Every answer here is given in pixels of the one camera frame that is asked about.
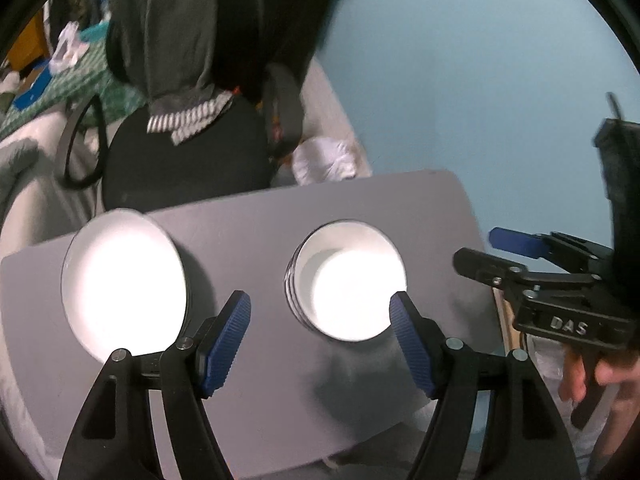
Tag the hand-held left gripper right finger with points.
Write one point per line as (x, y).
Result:
(412, 347)

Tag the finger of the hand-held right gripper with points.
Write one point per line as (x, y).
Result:
(480, 265)
(515, 241)

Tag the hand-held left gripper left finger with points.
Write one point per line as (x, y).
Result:
(227, 345)

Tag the large white plate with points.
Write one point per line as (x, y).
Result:
(190, 292)

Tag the ribbed white bowl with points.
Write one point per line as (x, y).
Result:
(288, 290)
(350, 290)

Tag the small white plate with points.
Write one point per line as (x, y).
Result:
(125, 285)

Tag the person's right forearm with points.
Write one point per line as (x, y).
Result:
(612, 445)

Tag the person's right hand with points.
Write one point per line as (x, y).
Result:
(572, 380)

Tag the tan wooden board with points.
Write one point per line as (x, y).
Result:
(505, 322)

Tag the black office chair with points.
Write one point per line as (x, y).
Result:
(200, 170)

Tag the white plastic bag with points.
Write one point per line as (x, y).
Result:
(325, 160)

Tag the green checkered cloth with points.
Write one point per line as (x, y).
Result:
(60, 85)

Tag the blue flat object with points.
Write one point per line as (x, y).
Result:
(32, 92)

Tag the grey hoodie with striped hem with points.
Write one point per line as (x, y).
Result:
(175, 25)

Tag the white crumpled cloth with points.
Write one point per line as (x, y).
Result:
(67, 50)

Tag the yellow box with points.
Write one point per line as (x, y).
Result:
(25, 45)

